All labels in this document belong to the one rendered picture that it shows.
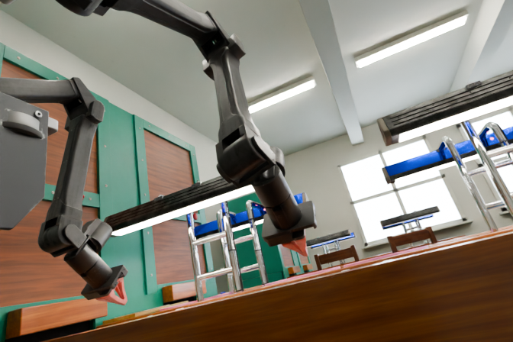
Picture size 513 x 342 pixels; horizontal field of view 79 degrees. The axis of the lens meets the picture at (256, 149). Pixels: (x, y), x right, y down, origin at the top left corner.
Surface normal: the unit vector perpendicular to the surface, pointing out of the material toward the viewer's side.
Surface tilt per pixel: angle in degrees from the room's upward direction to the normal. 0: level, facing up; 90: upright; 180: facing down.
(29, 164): 90
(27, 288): 90
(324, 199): 90
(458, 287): 90
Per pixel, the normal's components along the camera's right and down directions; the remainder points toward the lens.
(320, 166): -0.38, -0.29
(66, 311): 0.90, -0.33
